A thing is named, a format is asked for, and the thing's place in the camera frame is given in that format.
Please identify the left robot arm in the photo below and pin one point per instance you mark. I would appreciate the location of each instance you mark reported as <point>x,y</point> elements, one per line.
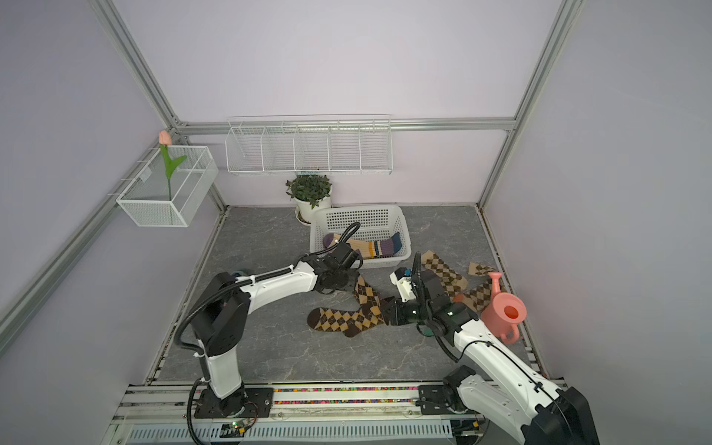
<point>215,324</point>

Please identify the tan argyle sock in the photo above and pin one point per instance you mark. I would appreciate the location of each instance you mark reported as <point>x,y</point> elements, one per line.
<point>478,298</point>
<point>453,282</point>

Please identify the white mesh wall box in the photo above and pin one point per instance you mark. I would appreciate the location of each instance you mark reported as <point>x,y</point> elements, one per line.
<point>145,198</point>

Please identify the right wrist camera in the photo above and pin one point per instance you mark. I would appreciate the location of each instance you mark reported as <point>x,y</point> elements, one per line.
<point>402,280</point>

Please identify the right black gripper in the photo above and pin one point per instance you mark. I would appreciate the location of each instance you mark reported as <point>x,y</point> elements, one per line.
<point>393,314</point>

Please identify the white plastic perforated basket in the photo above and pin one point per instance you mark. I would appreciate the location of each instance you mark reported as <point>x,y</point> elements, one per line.
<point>378,223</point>

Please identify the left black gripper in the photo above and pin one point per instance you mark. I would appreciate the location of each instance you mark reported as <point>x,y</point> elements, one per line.
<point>349,273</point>

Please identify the dark brown argyle sock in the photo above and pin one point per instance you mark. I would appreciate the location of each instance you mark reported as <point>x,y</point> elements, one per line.
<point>348,323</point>
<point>367,295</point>

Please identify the pink artificial tulip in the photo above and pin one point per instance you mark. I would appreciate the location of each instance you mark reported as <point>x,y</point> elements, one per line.
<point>170,164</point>

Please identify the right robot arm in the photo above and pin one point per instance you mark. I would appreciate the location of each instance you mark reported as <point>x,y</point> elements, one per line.
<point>517,399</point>

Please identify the striped beige purple sock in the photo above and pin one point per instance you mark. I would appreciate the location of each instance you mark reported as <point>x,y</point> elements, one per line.
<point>385,248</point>
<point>356,245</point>

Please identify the white wire wall shelf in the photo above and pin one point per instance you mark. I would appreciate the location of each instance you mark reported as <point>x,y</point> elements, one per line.
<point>309,144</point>

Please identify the pink watering can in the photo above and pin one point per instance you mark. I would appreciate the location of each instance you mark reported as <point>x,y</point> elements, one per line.
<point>504,313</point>

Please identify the potted green plant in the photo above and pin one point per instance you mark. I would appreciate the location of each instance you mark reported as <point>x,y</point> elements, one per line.
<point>311,193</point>

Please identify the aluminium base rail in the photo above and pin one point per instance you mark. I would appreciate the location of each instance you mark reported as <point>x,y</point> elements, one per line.
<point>291,403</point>

